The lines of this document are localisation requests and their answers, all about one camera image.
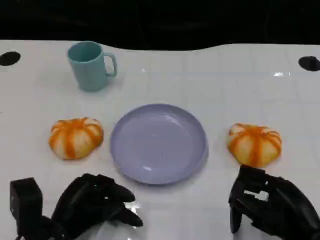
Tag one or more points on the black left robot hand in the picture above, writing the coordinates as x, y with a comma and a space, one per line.
85, 200

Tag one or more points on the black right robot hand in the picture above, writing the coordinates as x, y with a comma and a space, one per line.
282, 207

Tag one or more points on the orange and white bread roll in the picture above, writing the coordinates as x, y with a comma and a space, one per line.
75, 140
255, 145

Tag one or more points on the lilac plate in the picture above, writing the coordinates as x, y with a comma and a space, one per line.
157, 147

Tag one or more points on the pale green mug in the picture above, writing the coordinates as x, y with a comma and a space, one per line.
88, 67

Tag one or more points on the black table grommet hole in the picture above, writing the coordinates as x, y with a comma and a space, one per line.
9, 58
310, 63

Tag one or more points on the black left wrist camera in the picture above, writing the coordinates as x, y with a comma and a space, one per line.
25, 200

